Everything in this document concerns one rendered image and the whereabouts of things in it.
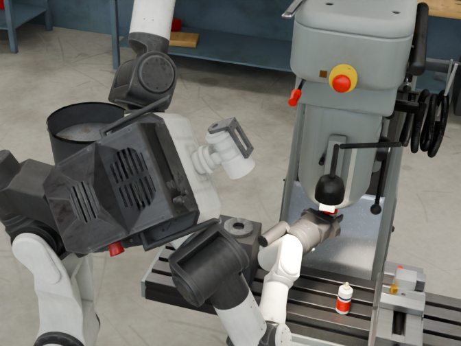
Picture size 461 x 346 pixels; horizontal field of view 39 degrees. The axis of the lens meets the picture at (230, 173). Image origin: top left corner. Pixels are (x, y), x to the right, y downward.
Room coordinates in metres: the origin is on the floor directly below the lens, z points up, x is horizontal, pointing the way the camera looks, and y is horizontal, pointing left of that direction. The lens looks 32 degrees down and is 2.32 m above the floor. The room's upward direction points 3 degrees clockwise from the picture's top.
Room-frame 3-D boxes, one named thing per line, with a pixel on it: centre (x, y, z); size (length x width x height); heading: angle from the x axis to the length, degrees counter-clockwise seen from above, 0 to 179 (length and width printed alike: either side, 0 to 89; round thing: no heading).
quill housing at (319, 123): (1.54, -0.29, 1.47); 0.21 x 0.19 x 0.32; 76
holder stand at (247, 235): (1.61, 0.02, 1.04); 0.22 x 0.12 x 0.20; 76
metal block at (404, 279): (1.48, -0.53, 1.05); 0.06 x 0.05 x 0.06; 76
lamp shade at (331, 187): (1.34, -0.24, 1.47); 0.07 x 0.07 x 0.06
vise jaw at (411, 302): (1.43, -0.52, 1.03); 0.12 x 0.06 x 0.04; 76
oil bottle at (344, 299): (1.47, -0.36, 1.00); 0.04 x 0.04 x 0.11
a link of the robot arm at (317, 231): (1.47, -0.23, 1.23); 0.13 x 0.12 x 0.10; 51
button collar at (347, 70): (1.32, -0.23, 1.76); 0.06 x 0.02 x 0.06; 76
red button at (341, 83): (1.29, -0.23, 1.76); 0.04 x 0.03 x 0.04; 76
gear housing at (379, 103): (1.58, -0.30, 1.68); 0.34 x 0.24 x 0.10; 166
